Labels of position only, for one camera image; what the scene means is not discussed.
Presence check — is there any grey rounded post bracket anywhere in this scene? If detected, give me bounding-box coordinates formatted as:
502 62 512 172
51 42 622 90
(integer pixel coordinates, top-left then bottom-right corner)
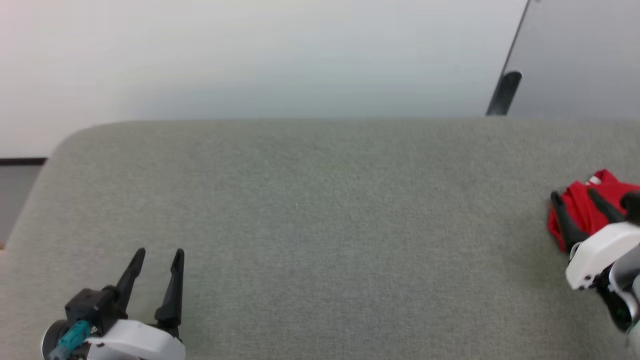
485 71 523 117

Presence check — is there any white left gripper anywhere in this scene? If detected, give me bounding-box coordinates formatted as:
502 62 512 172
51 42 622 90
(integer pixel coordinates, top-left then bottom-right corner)
84 247 187 360

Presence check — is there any dark skirting strip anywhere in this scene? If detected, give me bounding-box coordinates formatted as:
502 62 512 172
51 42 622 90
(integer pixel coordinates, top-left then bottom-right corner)
0 157 49 167

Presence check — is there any teal cable connector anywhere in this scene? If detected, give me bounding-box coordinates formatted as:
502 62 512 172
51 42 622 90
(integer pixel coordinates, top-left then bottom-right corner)
48 320 92 360

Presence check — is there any red and white jersey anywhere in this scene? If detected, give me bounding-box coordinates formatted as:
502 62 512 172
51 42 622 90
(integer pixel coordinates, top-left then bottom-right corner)
547 168 640 254

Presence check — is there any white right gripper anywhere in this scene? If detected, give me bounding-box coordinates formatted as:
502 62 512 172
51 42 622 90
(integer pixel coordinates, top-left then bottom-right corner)
550 188 640 292

